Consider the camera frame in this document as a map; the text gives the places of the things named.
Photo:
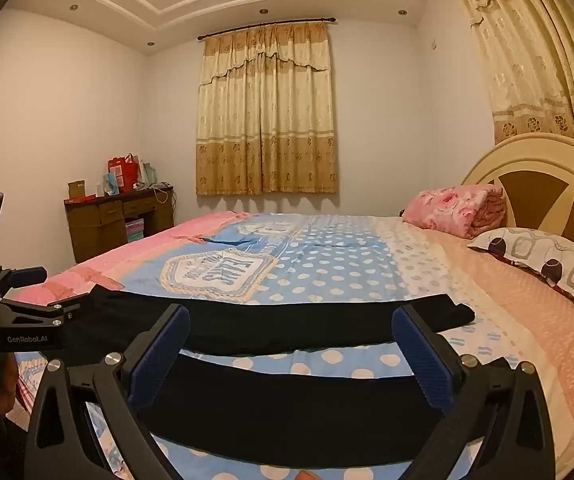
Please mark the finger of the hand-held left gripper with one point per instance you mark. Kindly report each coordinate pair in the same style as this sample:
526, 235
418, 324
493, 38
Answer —
42, 312
27, 276

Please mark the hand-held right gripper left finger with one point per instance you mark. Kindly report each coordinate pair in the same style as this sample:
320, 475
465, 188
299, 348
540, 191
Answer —
159, 357

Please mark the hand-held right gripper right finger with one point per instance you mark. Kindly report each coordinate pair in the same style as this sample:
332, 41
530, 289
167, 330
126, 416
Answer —
424, 360

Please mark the black garment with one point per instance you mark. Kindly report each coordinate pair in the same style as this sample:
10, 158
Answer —
267, 325

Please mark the dark wooden desk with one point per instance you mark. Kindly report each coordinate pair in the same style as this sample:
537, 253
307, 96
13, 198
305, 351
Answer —
87, 230

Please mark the flat red box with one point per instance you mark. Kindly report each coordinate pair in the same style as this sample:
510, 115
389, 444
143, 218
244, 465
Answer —
81, 201

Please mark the brown cardboard box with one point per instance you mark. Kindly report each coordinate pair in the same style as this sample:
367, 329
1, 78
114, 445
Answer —
76, 189

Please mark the peach bed sheet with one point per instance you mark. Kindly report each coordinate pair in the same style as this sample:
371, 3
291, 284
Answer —
532, 320

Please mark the stack of pastel boxes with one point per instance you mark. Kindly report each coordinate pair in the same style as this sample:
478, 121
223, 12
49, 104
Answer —
134, 230

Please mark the blue and white box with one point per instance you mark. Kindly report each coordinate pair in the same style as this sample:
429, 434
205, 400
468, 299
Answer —
110, 183

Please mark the blue polka dot blanket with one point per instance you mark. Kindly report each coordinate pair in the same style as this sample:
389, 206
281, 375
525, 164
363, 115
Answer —
327, 260

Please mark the red gift bag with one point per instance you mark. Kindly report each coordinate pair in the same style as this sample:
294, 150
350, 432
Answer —
123, 172

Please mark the white patterned pillow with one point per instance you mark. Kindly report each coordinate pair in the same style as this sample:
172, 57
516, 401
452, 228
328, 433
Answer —
537, 255

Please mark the pink floral folded blanket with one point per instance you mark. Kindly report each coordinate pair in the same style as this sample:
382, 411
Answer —
447, 207

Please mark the pale paper bag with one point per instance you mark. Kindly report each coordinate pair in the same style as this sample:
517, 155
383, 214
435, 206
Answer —
148, 172

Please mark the cream wooden headboard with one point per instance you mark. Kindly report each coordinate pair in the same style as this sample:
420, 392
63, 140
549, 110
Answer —
542, 180

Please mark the beige window curtain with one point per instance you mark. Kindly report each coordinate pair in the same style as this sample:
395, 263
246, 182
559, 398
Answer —
267, 125

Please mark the beige floral curtain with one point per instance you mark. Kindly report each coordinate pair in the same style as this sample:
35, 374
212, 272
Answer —
532, 50

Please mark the dark curtain rod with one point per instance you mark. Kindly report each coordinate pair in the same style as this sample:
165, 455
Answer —
267, 25

